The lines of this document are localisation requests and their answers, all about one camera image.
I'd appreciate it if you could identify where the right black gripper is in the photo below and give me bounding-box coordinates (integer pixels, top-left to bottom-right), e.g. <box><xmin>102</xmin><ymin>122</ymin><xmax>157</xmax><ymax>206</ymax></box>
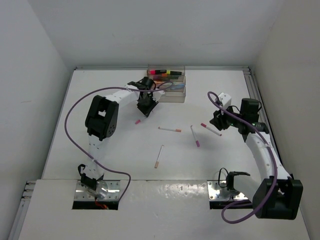
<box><xmin>209</xmin><ymin>102</ymin><xmax>244</xmax><ymax>130</ymax></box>

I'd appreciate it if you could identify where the purple black highlighter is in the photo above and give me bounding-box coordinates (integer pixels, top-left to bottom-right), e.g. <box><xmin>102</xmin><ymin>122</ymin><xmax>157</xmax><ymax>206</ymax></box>
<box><xmin>152</xmin><ymin>75</ymin><xmax>185</xmax><ymax>82</ymax></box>

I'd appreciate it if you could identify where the pink black highlighter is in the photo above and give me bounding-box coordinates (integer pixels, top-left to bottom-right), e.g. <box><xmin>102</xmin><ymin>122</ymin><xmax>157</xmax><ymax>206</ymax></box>
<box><xmin>149</xmin><ymin>69</ymin><xmax>167</xmax><ymax>75</ymax></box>

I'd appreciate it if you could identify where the yellow black highlighter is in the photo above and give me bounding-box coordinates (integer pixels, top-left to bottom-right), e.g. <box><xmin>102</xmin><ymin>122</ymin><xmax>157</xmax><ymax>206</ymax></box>
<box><xmin>166</xmin><ymin>70</ymin><xmax>183</xmax><ymax>76</ymax></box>

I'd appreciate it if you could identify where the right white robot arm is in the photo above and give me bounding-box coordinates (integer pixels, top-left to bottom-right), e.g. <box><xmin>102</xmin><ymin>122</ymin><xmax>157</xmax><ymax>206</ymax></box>
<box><xmin>210</xmin><ymin>93</ymin><xmax>303</xmax><ymax>224</ymax></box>

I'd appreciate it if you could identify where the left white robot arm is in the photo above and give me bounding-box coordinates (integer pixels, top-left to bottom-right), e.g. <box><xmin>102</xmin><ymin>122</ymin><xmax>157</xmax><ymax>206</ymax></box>
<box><xmin>79</xmin><ymin>77</ymin><xmax>165</xmax><ymax>191</ymax></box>

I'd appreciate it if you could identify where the red capped white marker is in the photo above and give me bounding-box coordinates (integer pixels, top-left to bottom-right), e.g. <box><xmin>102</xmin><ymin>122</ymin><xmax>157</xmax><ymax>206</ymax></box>
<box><xmin>200</xmin><ymin>123</ymin><xmax>222</xmax><ymax>137</ymax></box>

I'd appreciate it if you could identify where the peach capped horizontal marker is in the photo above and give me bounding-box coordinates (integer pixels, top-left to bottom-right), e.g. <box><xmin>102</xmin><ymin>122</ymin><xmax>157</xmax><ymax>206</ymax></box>
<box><xmin>158</xmin><ymin>126</ymin><xmax>182</xmax><ymax>133</ymax></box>

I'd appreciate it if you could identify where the magenta capped white marker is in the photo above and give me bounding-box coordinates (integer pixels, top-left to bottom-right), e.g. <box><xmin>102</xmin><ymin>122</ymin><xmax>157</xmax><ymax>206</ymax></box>
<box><xmin>190</xmin><ymin>125</ymin><xmax>200</xmax><ymax>148</ymax></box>

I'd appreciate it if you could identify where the clear tiered organizer tray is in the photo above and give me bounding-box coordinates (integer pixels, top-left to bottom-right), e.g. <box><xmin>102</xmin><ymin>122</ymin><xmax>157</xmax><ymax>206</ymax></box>
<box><xmin>146</xmin><ymin>64</ymin><xmax>186</xmax><ymax>103</ymax></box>

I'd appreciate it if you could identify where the peach capped lower marker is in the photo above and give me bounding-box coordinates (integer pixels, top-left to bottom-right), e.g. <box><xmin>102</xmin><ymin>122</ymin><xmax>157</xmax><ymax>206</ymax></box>
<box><xmin>154</xmin><ymin>144</ymin><xmax>165</xmax><ymax>169</ymax></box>

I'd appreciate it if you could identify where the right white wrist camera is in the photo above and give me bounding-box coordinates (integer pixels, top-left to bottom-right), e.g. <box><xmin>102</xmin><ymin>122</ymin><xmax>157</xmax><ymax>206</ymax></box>
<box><xmin>217</xmin><ymin>92</ymin><xmax>232</xmax><ymax>109</ymax></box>

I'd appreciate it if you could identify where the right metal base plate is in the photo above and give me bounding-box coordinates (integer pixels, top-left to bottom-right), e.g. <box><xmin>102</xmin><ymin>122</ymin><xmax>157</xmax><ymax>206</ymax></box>
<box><xmin>207</xmin><ymin>180</ymin><xmax>248</xmax><ymax>202</ymax></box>

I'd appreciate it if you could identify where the metal base plate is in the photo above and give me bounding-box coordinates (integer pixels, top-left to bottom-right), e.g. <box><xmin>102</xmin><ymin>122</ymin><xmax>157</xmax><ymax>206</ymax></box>
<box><xmin>74</xmin><ymin>180</ymin><xmax>120</xmax><ymax>201</ymax></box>
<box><xmin>207</xmin><ymin>180</ymin><xmax>248</xmax><ymax>202</ymax></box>

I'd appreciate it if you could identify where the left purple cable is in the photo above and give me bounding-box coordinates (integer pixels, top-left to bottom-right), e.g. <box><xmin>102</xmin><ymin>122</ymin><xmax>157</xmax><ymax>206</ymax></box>
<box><xmin>64</xmin><ymin>81</ymin><xmax>176</xmax><ymax>203</ymax></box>

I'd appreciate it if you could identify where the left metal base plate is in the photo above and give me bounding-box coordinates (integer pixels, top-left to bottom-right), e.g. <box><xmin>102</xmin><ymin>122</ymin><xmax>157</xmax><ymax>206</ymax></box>
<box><xmin>74</xmin><ymin>180</ymin><xmax>120</xmax><ymax>201</ymax></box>

